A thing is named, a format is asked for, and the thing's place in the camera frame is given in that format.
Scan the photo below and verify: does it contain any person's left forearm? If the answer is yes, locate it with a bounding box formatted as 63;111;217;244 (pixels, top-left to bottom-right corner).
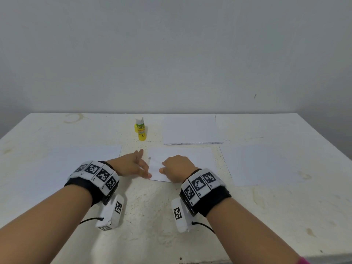
0;185;93;264

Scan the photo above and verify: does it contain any black cable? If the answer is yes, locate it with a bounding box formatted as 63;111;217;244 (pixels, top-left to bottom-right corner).
78;216;103;226
192;220;217;235

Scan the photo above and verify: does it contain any person's left hand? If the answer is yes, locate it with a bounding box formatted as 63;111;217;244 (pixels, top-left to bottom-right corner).
107;149;153;180

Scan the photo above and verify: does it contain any person's right forearm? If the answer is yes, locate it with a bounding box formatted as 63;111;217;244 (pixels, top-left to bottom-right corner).
206;197;302;264

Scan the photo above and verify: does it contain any glued white paper sheet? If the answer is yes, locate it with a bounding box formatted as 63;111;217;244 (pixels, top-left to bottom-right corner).
145;147;221;184
161;113;225;146

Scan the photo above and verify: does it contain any person's right hand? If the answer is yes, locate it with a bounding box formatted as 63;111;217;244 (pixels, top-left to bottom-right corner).
159;155;200;184

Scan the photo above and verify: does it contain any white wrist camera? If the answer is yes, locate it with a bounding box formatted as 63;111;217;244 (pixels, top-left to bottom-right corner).
170;197;195;234
96;193;127;232

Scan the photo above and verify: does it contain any black marker wristband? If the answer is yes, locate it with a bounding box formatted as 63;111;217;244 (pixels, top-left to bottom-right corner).
179;168;232;218
64;160;121;206

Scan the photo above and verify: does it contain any stack of white paper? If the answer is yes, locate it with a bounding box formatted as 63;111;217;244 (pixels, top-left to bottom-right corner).
26;144;123;197
222;142;307;188

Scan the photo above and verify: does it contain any yellow glue stick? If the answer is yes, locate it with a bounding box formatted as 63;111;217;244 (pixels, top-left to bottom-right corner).
135;117;148;142

